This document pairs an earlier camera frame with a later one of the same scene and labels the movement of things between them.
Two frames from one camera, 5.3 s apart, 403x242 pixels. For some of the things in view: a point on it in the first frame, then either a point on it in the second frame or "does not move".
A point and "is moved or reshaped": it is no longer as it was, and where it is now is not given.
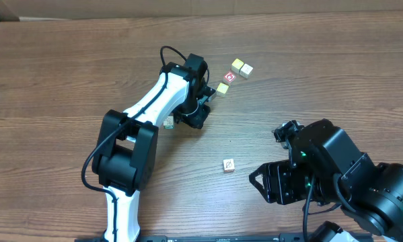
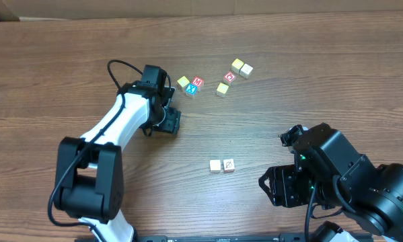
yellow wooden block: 222,89 does not move
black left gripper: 194,119 -> 171,121
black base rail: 235,237 does not move
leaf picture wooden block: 229,165 does not move
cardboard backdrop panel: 25,10 does not move
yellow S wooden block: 169,123 is moved or reshaped
